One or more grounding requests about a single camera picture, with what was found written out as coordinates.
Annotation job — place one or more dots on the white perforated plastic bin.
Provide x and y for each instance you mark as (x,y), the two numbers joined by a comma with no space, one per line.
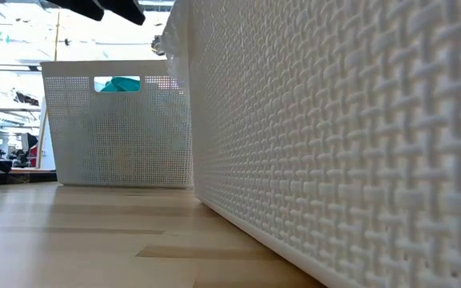
(334,140)
(114,140)

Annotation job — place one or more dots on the black metal table frame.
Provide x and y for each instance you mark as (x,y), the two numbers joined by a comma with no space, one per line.
(14,178)

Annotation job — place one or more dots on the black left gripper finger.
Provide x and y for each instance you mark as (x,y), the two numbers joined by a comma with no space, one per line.
(86,9)
(128,12)

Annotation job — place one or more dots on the round dark background object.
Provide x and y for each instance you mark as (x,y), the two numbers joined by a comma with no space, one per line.
(157,45)

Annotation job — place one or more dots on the small dark background object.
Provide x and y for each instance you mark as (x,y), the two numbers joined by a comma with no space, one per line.
(26,99)

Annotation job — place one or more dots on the black and red chair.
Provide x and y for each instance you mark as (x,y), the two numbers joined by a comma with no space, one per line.
(30,142)

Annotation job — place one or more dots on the teal shirt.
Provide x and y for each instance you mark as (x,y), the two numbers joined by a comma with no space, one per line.
(122,85)

